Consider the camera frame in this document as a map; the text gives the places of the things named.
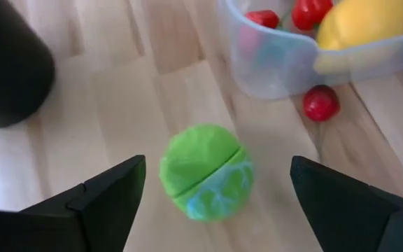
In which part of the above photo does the small red cherry tomato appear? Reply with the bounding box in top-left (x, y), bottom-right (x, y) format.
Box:
top-left (302, 84), bottom-right (341, 123)
top-left (245, 9), bottom-right (281, 30)

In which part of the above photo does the green plastic cabbage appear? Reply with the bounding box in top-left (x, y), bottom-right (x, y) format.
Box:
top-left (158, 122), bottom-right (256, 223)

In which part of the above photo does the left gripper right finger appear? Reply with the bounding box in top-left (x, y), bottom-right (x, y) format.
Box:
top-left (289, 155), bottom-right (403, 252)

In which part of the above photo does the green plant in black pot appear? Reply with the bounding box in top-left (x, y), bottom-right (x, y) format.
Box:
top-left (0, 0), bottom-right (57, 129)

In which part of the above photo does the clear plastic tupperware container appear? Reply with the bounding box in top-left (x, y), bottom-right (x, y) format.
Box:
top-left (216, 0), bottom-right (403, 102)

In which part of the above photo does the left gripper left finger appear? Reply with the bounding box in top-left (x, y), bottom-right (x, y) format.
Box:
top-left (0, 155), bottom-right (148, 252)

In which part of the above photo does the yellow plastic lemon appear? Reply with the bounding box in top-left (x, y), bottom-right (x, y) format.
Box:
top-left (313, 0), bottom-right (403, 76)

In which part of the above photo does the red plastic strawberry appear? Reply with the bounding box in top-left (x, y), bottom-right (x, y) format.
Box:
top-left (290, 0), bottom-right (334, 32)

